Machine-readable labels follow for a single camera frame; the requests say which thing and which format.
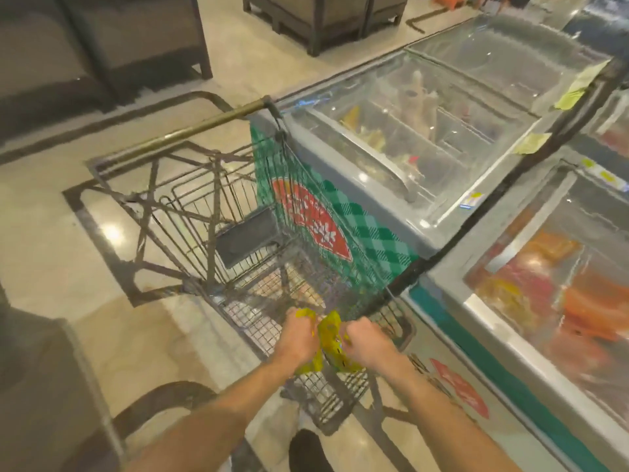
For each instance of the person's right hand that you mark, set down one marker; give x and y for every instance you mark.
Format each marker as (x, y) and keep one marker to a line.
(376, 346)

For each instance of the person's left hand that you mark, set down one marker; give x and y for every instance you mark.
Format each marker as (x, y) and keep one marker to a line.
(297, 339)

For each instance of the yellow pouch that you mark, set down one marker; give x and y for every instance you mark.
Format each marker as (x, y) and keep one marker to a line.
(312, 365)
(331, 339)

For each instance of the person's right forearm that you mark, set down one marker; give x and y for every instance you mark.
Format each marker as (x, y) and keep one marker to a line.
(442, 422)

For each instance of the person's left forearm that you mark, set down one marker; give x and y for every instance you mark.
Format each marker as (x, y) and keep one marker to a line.
(206, 427)

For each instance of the person's left leg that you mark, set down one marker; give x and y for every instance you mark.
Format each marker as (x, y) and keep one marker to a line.
(307, 452)

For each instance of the small blue yellow label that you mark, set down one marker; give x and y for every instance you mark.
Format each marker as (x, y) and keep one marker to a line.
(472, 199)

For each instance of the chest freezer with sausage picture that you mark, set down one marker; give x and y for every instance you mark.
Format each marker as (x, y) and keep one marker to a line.
(565, 290)

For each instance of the orange red frozen food packs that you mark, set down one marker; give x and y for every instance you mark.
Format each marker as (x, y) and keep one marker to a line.
(589, 309)

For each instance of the pale frozen food packs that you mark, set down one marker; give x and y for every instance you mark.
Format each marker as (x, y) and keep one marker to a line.
(417, 98)

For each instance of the yellow paper tag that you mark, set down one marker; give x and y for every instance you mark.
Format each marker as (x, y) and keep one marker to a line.
(531, 142)
(582, 85)

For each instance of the green checked chest freezer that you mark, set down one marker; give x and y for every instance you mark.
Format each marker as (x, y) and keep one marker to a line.
(491, 58)

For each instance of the grey glass lid chest freezer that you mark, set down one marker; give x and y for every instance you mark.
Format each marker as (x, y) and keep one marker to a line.
(614, 132)

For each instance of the dark wood panel display stand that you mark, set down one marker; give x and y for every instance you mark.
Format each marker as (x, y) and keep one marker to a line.
(34, 54)
(147, 39)
(314, 14)
(388, 9)

